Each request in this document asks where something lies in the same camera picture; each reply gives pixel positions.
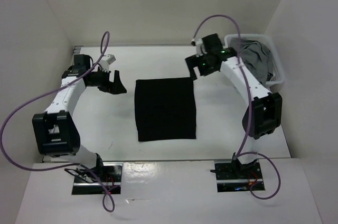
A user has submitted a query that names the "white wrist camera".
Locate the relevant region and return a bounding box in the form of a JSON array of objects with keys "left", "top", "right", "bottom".
[
  {"left": 191, "top": 38, "right": 207, "bottom": 57},
  {"left": 98, "top": 54, "right": 116, "bottom": 72}
]

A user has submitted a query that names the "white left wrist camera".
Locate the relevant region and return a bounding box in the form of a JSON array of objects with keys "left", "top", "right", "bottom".
[{"left": 98, "top": 54, "right": 116, "bottom": 72}]

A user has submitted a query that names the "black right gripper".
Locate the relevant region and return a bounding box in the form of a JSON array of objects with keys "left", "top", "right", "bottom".
[{"left": 185, "top": 51, "right": 218, "bottom": 80}]

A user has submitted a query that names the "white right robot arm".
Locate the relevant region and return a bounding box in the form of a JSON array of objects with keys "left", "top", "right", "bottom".
[{"left": 185, "top": 34, "right": 282, "bottom": 178}]

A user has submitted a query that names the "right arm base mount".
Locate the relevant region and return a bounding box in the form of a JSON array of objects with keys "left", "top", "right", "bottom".
[{"left": 210, "top": 160, "right": 265, "bottom": 192}]

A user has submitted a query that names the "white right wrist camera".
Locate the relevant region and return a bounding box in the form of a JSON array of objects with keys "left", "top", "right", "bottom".
[{"left": 191, "top": 38, "right": 207, "bottom": 57}]

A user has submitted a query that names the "white perforated plastic basket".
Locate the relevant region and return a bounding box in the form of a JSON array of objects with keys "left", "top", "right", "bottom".
[{"left": 224, "top": 33, "right": 287, "bottom": 87}]

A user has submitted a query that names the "grey skirt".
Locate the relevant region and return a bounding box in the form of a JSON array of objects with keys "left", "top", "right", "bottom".
[{"left": 229, "top": 38, "right": 274, "bottom": 85}]

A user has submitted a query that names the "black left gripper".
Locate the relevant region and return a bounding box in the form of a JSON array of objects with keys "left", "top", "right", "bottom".
[{"left": 87, "top": 67, "right": 126, "bottom": 95}]

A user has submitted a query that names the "black skirt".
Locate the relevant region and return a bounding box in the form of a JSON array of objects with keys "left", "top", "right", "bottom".
[{"left": 134, "top": 77, "right": 196, "bottom": 142}]

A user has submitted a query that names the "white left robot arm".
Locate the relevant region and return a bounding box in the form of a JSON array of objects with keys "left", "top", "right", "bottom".
[{"left": 32, "top": 54, "right": 127, "bottom": 182}]

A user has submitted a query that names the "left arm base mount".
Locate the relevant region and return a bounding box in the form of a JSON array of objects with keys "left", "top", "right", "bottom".
[{"left": 64, "top": 162, "right": 123, "bottom": 195}]

